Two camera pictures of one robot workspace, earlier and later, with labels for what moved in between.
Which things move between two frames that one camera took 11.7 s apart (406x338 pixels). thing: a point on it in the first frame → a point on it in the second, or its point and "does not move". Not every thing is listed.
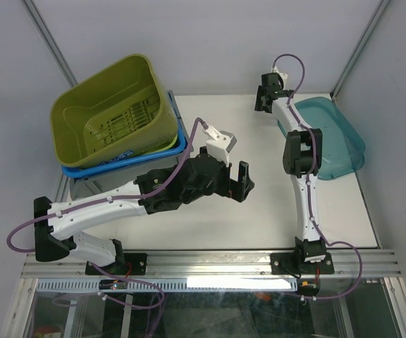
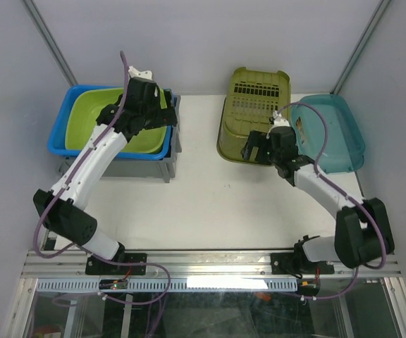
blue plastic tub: [109, 166] → [56, 140]
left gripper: [236, 190] → [165, 116]
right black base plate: [291, 262] does not move
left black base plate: [134, 264] does not move
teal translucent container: [342, 151] does not move
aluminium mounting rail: [376, 265] does not move
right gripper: [259, 104] → [256, 139]
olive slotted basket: [118, 111] → [253, 96]
